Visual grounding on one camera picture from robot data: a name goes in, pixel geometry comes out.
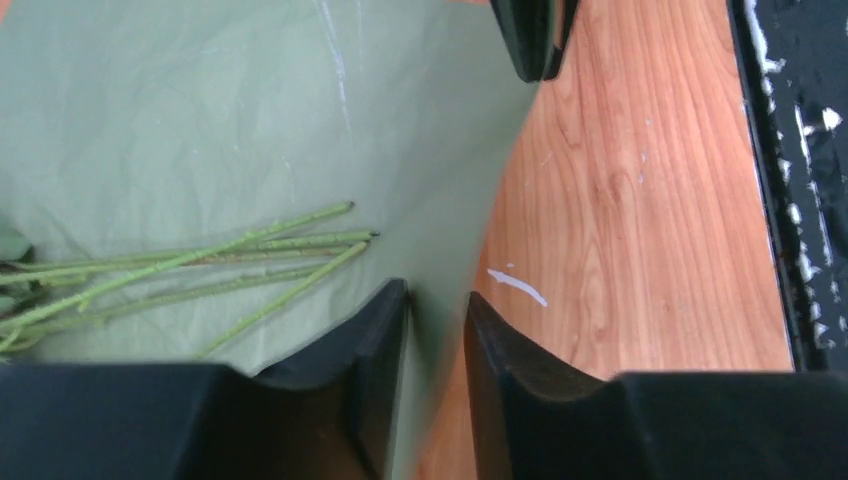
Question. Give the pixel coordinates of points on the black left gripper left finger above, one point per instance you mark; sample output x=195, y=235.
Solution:
x=324, y=412

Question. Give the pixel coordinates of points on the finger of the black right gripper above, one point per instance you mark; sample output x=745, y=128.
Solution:
x=528, y=28
x=562, y=19

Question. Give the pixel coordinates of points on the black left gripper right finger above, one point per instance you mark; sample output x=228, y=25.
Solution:
x=534, y=416

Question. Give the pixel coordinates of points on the pink fake flower bouquet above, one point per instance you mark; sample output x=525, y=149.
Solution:
x=69, y=291

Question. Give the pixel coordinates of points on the green and peach wrapping paper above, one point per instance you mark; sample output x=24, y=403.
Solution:
x=142, y=125

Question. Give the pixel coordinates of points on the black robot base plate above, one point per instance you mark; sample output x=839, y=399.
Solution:
x=792, y=63

